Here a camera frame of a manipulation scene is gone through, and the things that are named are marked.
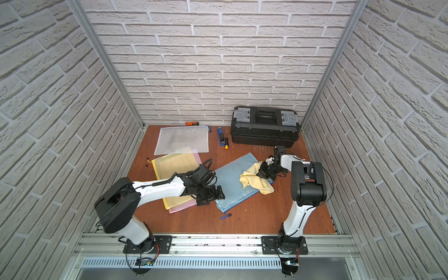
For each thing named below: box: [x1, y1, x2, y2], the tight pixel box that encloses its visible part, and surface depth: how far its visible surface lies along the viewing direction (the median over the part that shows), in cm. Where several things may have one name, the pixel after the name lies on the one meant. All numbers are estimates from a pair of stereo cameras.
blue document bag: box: [214, 152, 275, 213], surface depth 92 cm
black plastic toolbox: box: [229, 106, 301, 148], surface depth 102 cm
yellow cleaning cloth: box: [239, 161, 275, 196], surface depth 92 cm
